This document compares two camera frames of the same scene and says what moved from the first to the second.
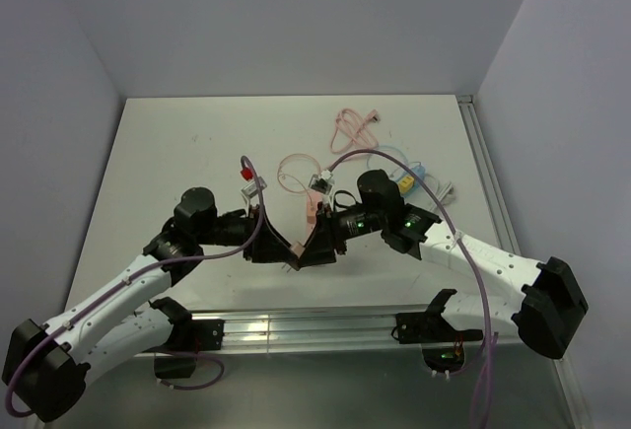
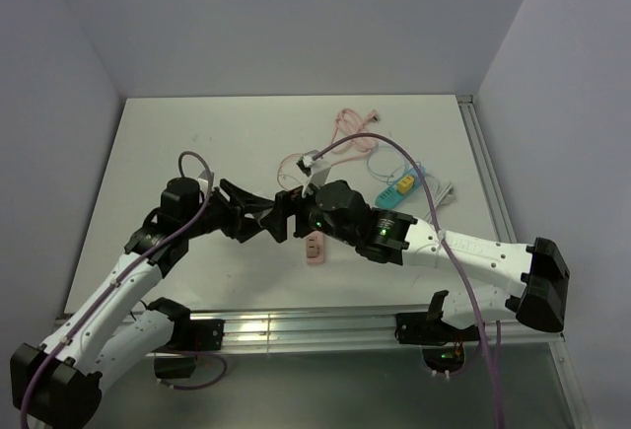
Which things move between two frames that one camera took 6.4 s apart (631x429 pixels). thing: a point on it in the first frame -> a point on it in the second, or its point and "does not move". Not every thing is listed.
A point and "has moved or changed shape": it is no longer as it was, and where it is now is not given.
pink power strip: [314, 197] has moved or changed shape
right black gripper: [319, 248] -> [288, 203]
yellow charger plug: [406, 183] does not move
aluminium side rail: [504, 239] does not move
